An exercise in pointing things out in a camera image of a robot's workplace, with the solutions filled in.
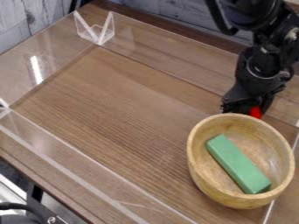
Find green rectangular block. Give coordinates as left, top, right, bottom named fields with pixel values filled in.
left=205, top=134, right=272, bottom=194

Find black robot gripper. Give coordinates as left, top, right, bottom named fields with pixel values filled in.
left=220, top=44, right=294, bottom=116

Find black cable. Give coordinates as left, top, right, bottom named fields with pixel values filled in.
left=0, top=201, right=43, bottom=224

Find red plush strawberry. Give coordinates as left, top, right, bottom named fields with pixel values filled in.
left=249, top=106, right=262, bottom=119

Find wooden bowl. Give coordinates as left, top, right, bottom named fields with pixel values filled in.
left=186, top=114, right=294, bottom=209

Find clear acrylic table enclosure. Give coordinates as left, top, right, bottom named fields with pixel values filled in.
left=0, top=7, right=299, bottom=224

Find black metal table frame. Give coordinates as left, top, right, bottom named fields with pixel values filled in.
left=26, top=182, right=81, bottom=224

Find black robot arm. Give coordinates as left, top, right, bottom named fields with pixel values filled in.
left=204, top=0, right=299, bottom=118

